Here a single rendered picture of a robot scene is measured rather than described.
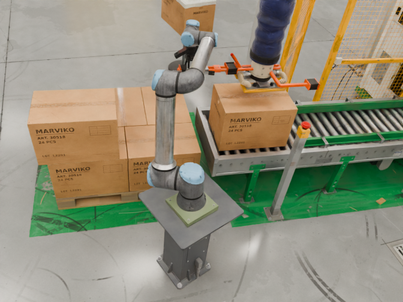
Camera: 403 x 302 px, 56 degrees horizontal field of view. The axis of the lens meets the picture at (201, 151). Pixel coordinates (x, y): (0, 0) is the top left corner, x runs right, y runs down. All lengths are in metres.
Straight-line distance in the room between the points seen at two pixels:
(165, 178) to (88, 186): 1.12
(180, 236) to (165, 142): 0.57
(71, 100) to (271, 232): 1.96
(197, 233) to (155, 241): 0.91
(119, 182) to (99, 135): 0.55
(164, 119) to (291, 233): 1.79
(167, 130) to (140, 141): 1.08
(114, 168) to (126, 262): 0.74
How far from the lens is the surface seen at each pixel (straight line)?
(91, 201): 3.44
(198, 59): 2.18
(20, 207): 3.57
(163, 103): 2.05
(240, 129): 3.03
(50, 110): 2.91
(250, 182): 3.32
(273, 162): 3.22
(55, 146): 2.93
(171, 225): 2.35
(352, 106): 4.02
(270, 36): 2.76
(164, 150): 2.18
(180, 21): 4.57
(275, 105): 3.07
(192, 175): 2.21
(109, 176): 3.16
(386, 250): 3.69
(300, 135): 2.83
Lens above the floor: 2.65
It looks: 43 degrees down
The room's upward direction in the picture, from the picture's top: 8 degrees clockwise
